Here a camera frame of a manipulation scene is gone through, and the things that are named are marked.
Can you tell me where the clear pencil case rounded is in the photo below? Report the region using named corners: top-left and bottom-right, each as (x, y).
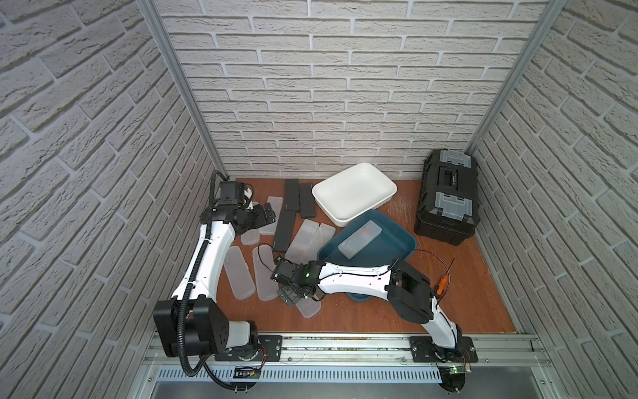
top-left (224, 246), bottom-right (256, 300)
top-left (253, 244), bottom-right (279, 302)
top-left (296, 299), bottom-right (322, 319)

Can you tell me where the clear pencil case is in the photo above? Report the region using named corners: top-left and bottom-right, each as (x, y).
top-left (285, 219), bottom-right (319, 264)
top-left (338, 220), bottom-right (382, 259)
top-left (307, 224), bottom-right (336, 259)
top-left (259, 196), bottom-right (283, 236)

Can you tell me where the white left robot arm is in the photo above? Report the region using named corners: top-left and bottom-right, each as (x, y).
top-left (153, 203), bottom-right (276, 363)

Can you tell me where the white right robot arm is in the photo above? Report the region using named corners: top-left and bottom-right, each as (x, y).
top-left (271, 258), bottom-right (462, 357)

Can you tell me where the black pencil case near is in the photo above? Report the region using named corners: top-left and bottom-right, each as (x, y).
top-left (272, 209), bottom-right (297, 253)

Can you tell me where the black pencil case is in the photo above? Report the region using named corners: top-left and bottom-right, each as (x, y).
top-left (272, 209), bottom-right (297, 253)
top-left (284, 179), bottom-right (300, 212)
top-left (299, 183), bottom-right (317, 219)

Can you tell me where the black pencil case far left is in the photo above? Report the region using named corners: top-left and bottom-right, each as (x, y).
top-left (284, 179), bottom-right (300, 212)

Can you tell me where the black pencil case far right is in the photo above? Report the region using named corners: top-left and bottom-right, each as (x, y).
top-left (299, 183), bottom-right (317, 219)

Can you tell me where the white plastic tray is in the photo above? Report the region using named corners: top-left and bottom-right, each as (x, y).
top-left (312, 162), bottom-right (398, 228)

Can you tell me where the teal plastic tray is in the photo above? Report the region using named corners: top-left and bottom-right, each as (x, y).
top-left (316, 208), bottom-right (418, 303)

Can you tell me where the black plastic toolbox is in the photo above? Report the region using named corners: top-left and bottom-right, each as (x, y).
top-left (414, 150), bottom-right (480, 246)

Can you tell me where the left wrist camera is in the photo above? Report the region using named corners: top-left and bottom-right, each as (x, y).
top-left (217, 181), bottom-right (249, 206)

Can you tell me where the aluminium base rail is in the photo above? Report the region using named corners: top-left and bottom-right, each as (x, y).
top-left (144, 331), bottom-right (539, 370)

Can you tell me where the orange handled screwdriver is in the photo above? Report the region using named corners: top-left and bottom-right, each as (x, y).
top-left (435, 259), bottom-right (455, 300)

